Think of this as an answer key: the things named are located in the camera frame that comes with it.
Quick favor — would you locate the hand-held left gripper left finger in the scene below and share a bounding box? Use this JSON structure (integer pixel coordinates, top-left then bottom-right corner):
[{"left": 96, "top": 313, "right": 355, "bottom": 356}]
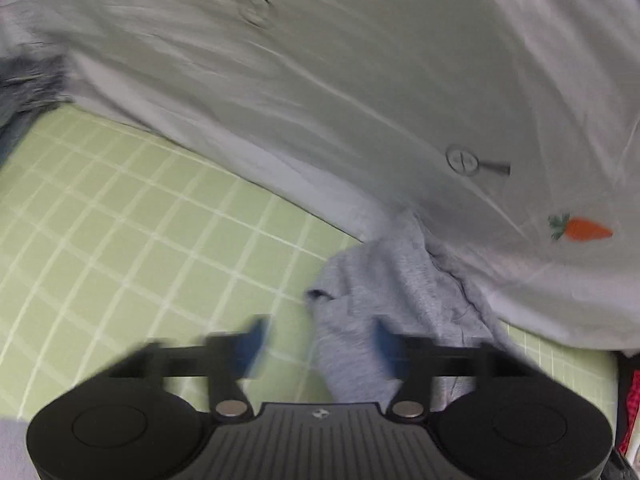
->
[{"left": 107, "top": 315, "right": 273, "bottom": 418}]

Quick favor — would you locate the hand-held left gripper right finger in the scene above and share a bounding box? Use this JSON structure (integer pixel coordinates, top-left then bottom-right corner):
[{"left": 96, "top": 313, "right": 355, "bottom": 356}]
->
[{"left": 375, "top": 320, "right": 531, "bottom": 418}]

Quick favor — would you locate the light grey t-shirt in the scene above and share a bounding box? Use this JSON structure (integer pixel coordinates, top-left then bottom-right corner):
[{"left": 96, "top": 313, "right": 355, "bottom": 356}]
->
[{"left": 306, "top": 212, "right": 526, "bottom": 406}]

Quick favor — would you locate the green grid mat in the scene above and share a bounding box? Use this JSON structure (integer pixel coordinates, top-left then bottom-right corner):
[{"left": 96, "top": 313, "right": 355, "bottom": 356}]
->
[{"left": 0, "top": 102, "right": 618, "bottom": 421}]

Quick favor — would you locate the red cloth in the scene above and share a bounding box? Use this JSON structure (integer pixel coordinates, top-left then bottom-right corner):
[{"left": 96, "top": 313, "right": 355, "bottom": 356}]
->
[{"left": 617, "top": 352, "right": 640, "bottom": 456}]

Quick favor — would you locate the grey carrot print bedsheet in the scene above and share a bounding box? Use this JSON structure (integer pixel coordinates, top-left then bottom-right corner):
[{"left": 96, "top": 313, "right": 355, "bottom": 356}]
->
[{"left": 0, "top": 0, "right": 640, "bottom": 356}]

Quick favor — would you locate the blue plaid shirt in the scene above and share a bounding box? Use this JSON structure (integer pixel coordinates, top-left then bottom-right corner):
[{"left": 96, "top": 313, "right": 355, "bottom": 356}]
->
[{"left": 0, "top": 55, "right": 73, "bottom": 161}]

